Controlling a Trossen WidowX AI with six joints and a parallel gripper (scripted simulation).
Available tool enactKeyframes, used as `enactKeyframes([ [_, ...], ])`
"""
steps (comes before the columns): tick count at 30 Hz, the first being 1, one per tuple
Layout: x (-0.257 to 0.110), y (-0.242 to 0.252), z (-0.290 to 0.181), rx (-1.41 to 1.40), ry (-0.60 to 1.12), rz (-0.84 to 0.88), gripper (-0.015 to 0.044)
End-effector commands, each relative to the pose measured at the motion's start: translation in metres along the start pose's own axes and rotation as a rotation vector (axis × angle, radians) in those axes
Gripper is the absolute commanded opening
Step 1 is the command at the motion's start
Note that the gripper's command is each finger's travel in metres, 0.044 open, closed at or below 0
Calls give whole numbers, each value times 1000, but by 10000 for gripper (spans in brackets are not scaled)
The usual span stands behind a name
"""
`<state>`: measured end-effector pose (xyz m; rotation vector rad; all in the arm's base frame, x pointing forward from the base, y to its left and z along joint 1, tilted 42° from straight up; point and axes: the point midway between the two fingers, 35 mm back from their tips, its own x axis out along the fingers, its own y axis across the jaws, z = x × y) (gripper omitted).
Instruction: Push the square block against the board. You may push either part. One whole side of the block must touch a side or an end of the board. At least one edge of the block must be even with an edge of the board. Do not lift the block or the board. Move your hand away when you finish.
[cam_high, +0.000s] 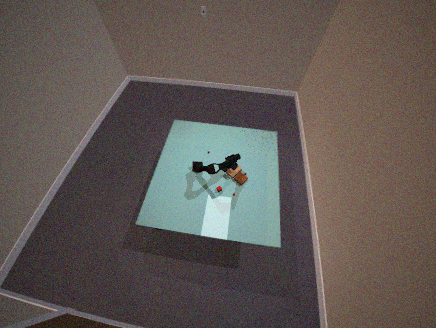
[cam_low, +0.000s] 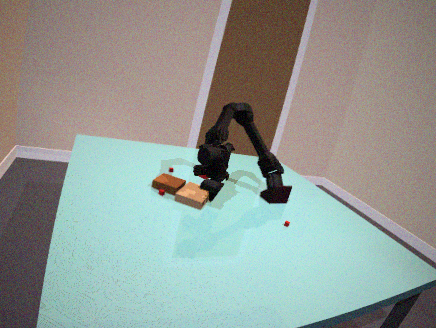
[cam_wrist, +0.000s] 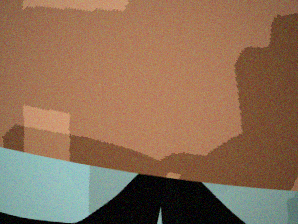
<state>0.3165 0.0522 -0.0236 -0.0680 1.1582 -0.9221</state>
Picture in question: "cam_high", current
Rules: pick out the brown rectangular block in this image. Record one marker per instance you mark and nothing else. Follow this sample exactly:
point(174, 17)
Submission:
point(240, 178)

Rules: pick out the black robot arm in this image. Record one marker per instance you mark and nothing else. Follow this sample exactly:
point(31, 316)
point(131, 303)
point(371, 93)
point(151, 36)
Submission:
point(210, 168)

